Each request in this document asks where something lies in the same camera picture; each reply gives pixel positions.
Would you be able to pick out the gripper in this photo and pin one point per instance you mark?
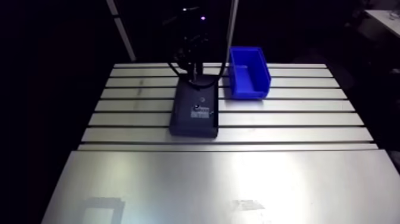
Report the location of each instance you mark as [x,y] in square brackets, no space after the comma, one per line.
[193,37]

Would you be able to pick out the blue bin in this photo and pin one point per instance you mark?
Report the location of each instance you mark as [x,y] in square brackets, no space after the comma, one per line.
[248,75]

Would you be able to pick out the dark blue-grey tray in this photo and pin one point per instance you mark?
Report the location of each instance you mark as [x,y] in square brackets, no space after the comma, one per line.
[187,125]

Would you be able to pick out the pale desk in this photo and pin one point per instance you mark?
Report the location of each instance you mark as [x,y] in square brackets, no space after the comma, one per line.
[386,20]

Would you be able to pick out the white post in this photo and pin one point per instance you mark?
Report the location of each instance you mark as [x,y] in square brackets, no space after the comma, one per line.
[122,31]
[232,28]

